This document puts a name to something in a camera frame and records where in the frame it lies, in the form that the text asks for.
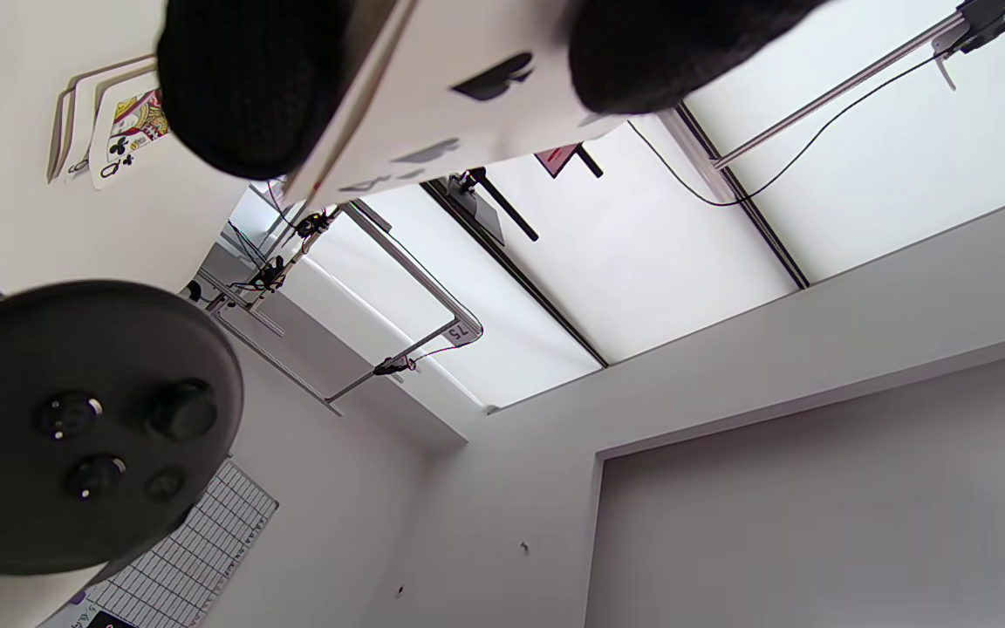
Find aluminium rail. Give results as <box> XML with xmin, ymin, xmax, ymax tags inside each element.
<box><xmin>712</xmin><ymin>0</ymin><xmax>1005</xmax><ymax>171</ymax></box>

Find deck of playing cards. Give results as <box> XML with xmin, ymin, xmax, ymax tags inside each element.
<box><xmin>280</xmin><ymin>0</ymin><xmax>634</xmax><ymax>210</ymax></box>

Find black clubs playing card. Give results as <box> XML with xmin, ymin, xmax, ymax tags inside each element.
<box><xmin>65</xmin><ymin>66</ymin><xmax>161</xmax><ymax>180</ymax></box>
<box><xmin>47</xmin><ymin>57</ymin><xmax>159</xmax><ymax>184</ymax></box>

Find person's left hand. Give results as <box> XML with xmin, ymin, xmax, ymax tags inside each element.
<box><xmin>158</xmin><ymin>0</ymin><xmax>826</xmax><ymax>180</ymax></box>

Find single black spade playing card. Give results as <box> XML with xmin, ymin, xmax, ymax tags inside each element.
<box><xmin>311</xmin><ymin>0</ymin><xmax>634</xmax><ymax>210</ymax></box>

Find white grid chart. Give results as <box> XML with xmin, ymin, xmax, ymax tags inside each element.
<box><xmin>40</xmin><ymin>461</ymin><xmax>281</xmax><ymax>628</ymax></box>

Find thin black cable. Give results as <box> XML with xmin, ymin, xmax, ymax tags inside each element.
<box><xmin>627</xmin><ymin>44</ymin><xmax>957</xmax><ymax>208</ymax></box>

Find aluminium frame rig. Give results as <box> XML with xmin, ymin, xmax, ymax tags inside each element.
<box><xmin>193</xmin><ymin>199</ymin><xmax>486</xmax><ymax>417</ymax></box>

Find clubs face playing card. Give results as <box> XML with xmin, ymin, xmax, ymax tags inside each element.
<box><xmin>88</xmin><ymin>85</ymin><xmax>174</xmax><ymax>190</ymax></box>

